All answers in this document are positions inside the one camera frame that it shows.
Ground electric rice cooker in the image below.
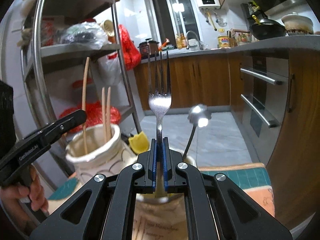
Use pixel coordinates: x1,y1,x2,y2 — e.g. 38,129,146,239
138,38,159,59

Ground black wok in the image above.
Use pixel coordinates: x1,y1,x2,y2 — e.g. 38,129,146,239
249,15,286,41

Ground wooden base cabinets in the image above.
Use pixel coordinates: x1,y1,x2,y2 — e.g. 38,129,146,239
133,49,320,230

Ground white ceramic jar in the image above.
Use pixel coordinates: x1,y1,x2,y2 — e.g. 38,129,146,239
135,152,198,205
66,124,137,185

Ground window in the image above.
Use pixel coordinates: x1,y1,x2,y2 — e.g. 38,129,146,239
149,0,200,49

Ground front white ceramic jar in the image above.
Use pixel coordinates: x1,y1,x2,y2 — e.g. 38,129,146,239
135,152,198,205

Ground patterned quilted table mat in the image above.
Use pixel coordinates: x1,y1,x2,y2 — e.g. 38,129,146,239
47,162,276,240

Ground red bag on lower shelf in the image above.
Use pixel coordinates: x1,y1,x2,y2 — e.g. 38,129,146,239
59,101,121,128

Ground yellow tin can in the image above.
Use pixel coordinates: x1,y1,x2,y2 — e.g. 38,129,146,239
217,36,230,48

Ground white plastic bag hanging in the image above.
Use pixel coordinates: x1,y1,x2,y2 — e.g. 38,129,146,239
98,52,122,86

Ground white ceramic casserole pot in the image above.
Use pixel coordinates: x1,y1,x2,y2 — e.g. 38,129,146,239
281,12,314,36

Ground silver steel fork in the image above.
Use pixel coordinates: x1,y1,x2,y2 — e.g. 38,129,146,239
146,50,173,198

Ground built-in steel oven drawers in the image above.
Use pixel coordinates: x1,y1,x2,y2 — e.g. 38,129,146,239
240,56,289,165

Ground person's left hand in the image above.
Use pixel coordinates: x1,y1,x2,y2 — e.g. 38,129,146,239
1,165,48,230

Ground steel shelving rack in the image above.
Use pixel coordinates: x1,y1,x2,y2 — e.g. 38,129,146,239
18,0,143,181

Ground rear white ceramic jar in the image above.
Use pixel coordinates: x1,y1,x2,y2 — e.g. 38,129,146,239
66,124,137,185

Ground clear plastic bag on shelf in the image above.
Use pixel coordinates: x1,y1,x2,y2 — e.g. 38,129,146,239
57,22,110,50

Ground silver flower spoon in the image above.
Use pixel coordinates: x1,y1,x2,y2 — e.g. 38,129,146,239
182,104,212,160

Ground hanging red plastic bag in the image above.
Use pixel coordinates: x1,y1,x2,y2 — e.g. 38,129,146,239
119,24,141,70

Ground yellow tulip pick in jar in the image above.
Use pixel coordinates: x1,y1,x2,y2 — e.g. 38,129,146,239
129,131,150,154

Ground kitchen faucet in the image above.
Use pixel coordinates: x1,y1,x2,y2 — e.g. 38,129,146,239
185,30,204,50

